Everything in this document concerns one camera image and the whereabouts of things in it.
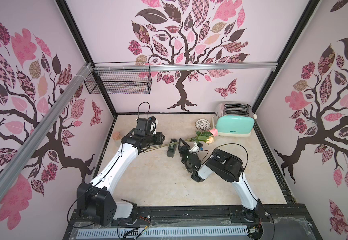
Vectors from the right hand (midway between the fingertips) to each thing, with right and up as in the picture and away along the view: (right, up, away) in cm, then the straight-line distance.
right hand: (178, 138), depth 89 cm
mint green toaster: (+38, +12, +8) cm, 41 cm away
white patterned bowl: (+19, +9, +22) cm, 30 cm away
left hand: (-9, -1, -7) cm, 12 cm away
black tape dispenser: (-5, -10, +5) cm, 12 cm away
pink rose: (0, -4, +1) cm, 4 cm away
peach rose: (+16, +1, -2) cm, 16 cm away
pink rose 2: (+21, +4, -3) cm, 21 cm away
